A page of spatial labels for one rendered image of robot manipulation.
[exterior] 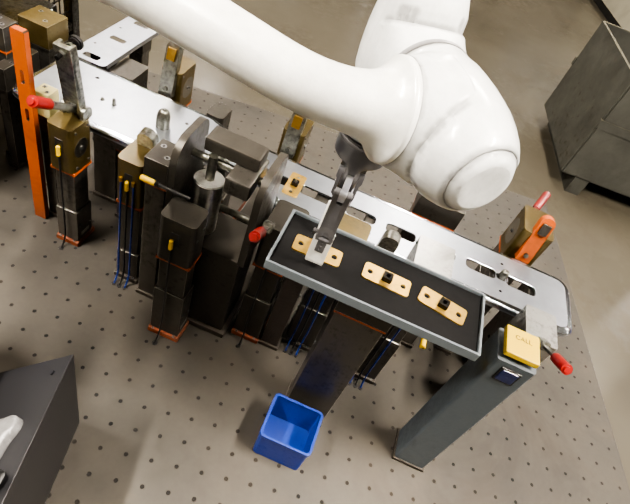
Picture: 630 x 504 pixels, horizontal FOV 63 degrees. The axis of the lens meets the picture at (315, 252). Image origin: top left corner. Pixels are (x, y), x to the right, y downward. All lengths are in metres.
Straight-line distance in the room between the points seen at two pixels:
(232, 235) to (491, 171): 0.73
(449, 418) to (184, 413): 0.54
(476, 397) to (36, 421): 0.72
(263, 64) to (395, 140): 0.13
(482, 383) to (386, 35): 0.62
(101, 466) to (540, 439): 1.03
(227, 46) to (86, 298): 0.93
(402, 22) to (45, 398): 0.73
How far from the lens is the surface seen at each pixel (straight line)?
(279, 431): 1.19
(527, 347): 0.94
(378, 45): 0.60
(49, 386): 0.93
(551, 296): 1.34
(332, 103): 0.46
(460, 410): 1.05
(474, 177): 0.46
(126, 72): 1.51
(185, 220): 0.96
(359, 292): 0.83
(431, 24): 0.60
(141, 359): 1.22
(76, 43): 1.14
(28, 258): 1.40
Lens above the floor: 1.76
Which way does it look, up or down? 45 degrees down
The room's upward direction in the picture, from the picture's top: 23 degrees clockwise
